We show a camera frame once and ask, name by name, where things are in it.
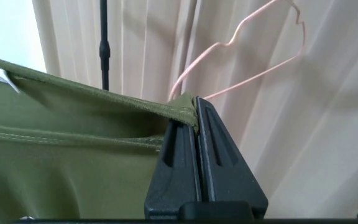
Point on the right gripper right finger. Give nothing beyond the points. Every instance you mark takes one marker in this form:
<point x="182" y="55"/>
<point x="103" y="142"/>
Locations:
<point x="228" y="186"/>

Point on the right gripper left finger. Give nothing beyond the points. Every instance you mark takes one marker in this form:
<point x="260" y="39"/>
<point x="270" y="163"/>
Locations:
<point x="180" y="180"/>

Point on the green printed T-shirt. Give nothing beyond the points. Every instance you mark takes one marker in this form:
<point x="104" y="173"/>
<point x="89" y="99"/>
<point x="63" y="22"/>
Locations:
<point x="57" y="171"/>

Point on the pink clothes hanger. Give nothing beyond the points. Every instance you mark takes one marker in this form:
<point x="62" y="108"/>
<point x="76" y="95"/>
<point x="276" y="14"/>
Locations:
<point x="259" y="73"/>

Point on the black clothes rack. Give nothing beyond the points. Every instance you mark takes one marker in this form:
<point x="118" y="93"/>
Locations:
<point x="104" y="53"/>

